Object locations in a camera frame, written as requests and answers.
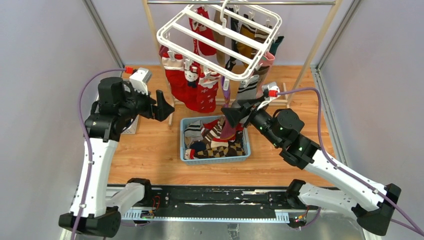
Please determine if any white hanger clip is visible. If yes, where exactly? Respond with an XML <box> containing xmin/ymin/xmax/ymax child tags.
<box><xmin>221</xmin><ymin>76</ymin><xmax>230</xmax><ymax>92</ymax></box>
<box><xmin>200</xmin><ymin>66</ymin><xmax>221</xmax><ymax>84</ymax></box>

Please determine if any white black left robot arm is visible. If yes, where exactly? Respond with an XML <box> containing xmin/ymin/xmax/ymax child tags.
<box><xmin>58</xmin><ymin>75</ymin><xmax>175</xmax><ymax>239</ymax></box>

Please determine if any black blue hanging sock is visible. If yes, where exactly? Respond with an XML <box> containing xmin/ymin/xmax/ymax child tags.
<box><xmin>225</xmin><ymin>18</ymin><xmax>240</xmax><ymax>71</ymax></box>

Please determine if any red animal face sock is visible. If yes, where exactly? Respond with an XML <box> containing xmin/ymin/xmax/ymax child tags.
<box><xmin>183</xmin><ymin>63</ymin><xmax>199</xmax><ymax>112</ymax></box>

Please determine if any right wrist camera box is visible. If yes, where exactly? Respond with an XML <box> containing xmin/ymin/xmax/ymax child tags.
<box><xmin>256</xmin><ymin>82</ymin><xmax>280</xmax><ymax>110</ymax></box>

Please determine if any red beige christmas sock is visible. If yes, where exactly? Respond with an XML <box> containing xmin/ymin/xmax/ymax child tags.
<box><xmin>161</xmin><ymin>52</ymin><xmax>190</xmax><ymax>107</ymax></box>

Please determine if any grey black-striped hanging sock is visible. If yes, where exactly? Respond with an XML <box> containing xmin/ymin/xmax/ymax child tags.
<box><xmin>231</xmin><ymin>74</ymin><xmax>259</xmax><ymax>108</ymax></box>

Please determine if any blue plastic laundry basket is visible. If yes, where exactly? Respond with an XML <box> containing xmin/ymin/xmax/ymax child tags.
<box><xmin>179</xmin><ymin>115</ymin><xmax>251</xmax><ymax>165</ymax></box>

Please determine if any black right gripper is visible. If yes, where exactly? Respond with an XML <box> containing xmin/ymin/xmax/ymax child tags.
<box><xmin>220</xmin><ymin>95</ymin><xmax>281</xmax><ymax>148</ymax></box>

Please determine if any white plastic sock hanger frame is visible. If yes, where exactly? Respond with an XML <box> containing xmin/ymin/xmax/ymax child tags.
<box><xmin>156</xmin><ymin>0</ymin><xmax>283</xmax><ymax>82</ymax></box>

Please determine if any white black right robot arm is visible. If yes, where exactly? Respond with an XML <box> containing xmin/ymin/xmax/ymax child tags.
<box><xmin>221</xmin><ymin>100</ymin><xmax>401</xmax><ymax>236</ymax></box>

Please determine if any red santa snowflake sock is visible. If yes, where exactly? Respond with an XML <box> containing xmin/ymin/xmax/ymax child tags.
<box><xmin>196</xmin><ymin>73</ymin><xmax>221</xmax><ymax>113</ymax></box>

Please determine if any grey black-striped sock in basket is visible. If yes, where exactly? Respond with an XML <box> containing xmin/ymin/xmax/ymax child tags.
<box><xmin>183</xmin><ymin>120</ymin><xmax>205</xmax><ymax>148</ymax></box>

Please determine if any wooden drying rack stand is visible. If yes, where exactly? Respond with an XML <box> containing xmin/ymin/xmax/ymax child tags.
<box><xmin>142</xmin><ymin>0</ymin><xmax>342</xmax><ymax>128</ymax></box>

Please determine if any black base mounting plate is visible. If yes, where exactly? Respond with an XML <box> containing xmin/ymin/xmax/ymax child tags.
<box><xmin>122</xmin><ymin>185</ymin><xmax>317</xmax><ymax>222</ymax></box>

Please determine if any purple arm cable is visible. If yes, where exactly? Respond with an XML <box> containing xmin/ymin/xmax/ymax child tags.
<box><xmin>268</xmin><ymin>87</ymin><xmax>424</xmax><ymax>236</ymax></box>
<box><xmin>70</xmin><ymin>66</ymin><xmax>140</xmax><ymax>240</ymax></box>

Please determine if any red snowflake hanging sock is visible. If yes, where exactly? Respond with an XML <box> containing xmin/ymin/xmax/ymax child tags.
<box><xmin>189</xmin><ymin>6</ymin><xmax>217</xmax><ymax>56</ymax></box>

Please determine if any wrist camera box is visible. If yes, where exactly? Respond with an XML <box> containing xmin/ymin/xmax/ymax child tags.
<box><xmin>129</xmin><ymin>67</ymin><xmax>152</xmax><ymax>96</ymax></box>
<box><xmin>256</xmin><ymin>82</ymin><xmax>280</xmax><ymax>110</ymax></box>

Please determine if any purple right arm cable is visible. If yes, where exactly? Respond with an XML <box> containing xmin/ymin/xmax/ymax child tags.
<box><xmin>268</xmin><ymin>87</ymin><xmax>424</xmax><ymax>236</ymax></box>

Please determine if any white perforated side basket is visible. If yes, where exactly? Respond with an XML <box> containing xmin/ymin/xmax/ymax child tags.
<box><xmin>122</xmin><ymin>116</ymin><xmax>139</xmax><ymax>135</ymax></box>

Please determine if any brown white striped hanging sock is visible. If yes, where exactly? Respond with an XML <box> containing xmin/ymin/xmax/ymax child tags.
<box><xmin>251</xmin><ymin>28</ymin><xmax>269</xmax><ymax>49</ymax></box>

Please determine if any pink green hanging sock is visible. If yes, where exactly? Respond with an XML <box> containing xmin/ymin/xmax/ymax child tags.
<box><xmin>255</xmin><ymin>51</ymin><xmax>275</xmax><ymax>81</ymax></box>

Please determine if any brown beige striped sock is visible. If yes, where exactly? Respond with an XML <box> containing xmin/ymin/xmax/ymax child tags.
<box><xmin>202</xmin><ymin>125</ymin><xmax>229</xmax><ymax>143</ymax></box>

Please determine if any brown yellow argyle sock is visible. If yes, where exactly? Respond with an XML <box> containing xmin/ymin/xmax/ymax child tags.
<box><xmin>189</xmin><ymin>141</ymin><xmax>246</xmax><ymax>159</ymax></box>

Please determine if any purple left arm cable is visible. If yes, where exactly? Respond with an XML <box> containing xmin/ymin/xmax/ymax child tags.
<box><xmin>70</xmin><ymin>66</ymin><xmax>140</xmax><ymax>240</ymax></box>

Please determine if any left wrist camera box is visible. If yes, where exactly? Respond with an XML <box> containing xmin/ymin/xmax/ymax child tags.
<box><xmin>129</xmin><ymin>67</ymin><xmax>152</xmax><ymax>96</ymax></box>

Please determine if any maroon purple striped hanging sock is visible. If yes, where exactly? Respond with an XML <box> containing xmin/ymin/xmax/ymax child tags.
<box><xmin>158</xmin><ymin>45</ymin><xmax>169</xmax><ymax>58</ymax></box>

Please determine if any maroon yellow purple long sock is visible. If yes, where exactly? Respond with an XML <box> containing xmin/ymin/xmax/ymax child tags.
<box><xmin>220</xmin><ymin>76</ymin><xmax>236</xmax><ymax>140</ymax></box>

